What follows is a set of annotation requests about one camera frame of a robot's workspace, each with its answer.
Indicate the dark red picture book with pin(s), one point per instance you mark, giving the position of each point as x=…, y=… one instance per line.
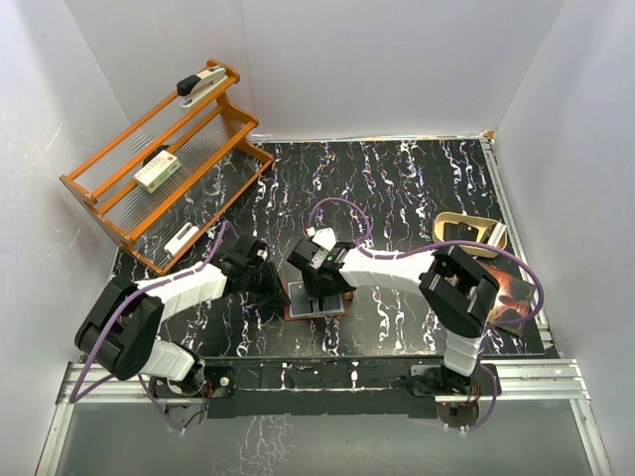
x=513, y=301

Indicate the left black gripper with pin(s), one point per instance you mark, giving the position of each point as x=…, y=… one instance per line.
x=274, y=295

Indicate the brown leather card holder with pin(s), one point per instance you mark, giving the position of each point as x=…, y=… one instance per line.
x=322, y=308

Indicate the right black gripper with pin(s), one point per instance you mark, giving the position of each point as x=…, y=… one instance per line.
x=316, y=289

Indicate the white staples box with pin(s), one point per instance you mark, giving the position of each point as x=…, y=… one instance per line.
x=157, y=171

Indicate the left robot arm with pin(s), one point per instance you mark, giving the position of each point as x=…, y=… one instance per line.
x=121, y=330

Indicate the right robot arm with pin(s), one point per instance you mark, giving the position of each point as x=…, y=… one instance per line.
x=458, y=290

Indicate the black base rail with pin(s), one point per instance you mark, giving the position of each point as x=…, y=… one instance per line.
x=416, y=387

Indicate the silver card in tray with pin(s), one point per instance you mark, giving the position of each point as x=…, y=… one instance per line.
x=496, y=235

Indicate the black card in tray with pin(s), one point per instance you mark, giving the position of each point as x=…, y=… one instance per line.
x=460, y=231

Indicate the orange wooden shelf rack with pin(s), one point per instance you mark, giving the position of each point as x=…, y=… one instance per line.
x=219, y=163

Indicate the beige oval tray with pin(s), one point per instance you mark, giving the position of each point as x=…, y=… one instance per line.
x=480, y=222

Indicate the small white box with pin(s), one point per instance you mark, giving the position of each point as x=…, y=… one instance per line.
x=180, y=239

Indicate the black and beige stapler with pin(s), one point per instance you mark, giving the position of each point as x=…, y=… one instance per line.
x=195, y=87

